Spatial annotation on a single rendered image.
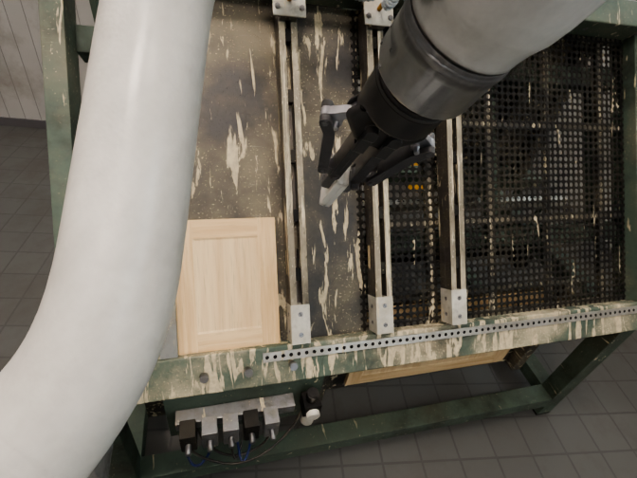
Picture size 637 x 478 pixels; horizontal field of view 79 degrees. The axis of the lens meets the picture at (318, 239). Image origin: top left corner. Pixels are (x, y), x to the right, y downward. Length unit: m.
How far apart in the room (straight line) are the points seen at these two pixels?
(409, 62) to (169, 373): 1.13
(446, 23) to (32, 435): 0.30
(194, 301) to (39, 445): 1.05
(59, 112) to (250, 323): 0.80
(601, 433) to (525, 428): 0.44
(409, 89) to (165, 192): 0.19
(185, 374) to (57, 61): 0.94
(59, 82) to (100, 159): 1.13
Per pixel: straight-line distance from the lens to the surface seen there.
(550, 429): 2.68
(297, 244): 1.25
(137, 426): 2.02
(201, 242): 1.24
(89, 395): 0.22
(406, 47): 0.30
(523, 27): 0.27
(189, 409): 1.38
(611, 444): 2.85
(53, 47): 1.36
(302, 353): 1.30
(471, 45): 0.28
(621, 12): 2.09
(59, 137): 1.30
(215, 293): 1.26
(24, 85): 4.72
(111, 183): 0.20
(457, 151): 1.47
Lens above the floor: 1.96
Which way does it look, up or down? 39 degrees down
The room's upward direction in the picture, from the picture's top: 10 degrees clockwise
